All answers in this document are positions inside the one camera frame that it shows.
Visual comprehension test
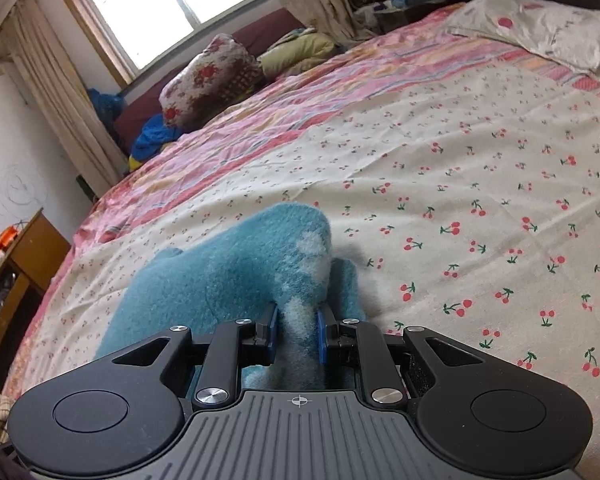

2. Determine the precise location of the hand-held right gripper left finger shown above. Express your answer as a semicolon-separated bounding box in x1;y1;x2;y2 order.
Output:
110;304;280;409

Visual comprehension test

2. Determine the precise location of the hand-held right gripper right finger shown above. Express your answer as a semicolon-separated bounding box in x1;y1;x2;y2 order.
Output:
317;307;484;405

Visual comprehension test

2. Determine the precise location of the teal fuzzy snowflake sweater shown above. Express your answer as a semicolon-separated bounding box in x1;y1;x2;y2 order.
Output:
94;202;369;394

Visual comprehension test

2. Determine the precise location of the floral patchwork bed sheet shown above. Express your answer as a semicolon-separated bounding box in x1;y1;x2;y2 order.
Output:
0;2;600;472

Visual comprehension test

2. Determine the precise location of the blue garment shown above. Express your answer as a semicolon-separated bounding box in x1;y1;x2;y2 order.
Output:
127;112;184;164

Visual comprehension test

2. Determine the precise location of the wooden cabinet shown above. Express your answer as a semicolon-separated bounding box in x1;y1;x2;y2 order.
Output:
0;207;72;396

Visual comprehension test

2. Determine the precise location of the folded red floral quilt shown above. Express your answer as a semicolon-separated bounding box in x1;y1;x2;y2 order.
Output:
158;33;266;131

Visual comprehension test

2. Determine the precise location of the blue plastic bag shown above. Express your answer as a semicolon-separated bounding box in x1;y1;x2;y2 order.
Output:
86;87;129;134

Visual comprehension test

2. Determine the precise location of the yellow-green pillow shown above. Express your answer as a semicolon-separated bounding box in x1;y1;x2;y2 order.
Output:
257;27;349;79

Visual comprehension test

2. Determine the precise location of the dark nightstand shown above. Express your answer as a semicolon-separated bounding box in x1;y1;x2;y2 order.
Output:
344;0;462;37

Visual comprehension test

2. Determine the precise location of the window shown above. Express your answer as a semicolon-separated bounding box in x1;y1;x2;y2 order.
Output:
54;0;274;87

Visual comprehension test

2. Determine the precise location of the white floral pillow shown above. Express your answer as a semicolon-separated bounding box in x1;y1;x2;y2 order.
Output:
444;0;600;81

